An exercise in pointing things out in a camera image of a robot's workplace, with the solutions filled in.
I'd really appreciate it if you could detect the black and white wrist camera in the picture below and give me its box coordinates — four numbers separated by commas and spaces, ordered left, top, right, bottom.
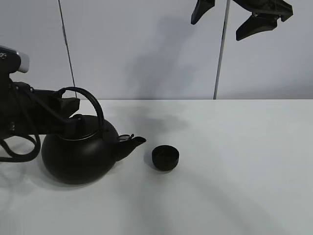
0, 46, 30, 78

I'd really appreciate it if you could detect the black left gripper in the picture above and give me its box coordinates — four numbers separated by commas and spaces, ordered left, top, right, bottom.
0, 78, 86, 137

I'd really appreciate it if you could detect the small black teacup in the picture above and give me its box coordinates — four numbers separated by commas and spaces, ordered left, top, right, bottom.
152, 145, 179, 171

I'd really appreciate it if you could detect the black round teapot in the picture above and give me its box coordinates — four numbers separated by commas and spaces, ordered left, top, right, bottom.
41, 87, 146, 185

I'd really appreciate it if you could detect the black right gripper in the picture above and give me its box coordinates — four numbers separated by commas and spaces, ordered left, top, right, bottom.
191, 0, 293, 41

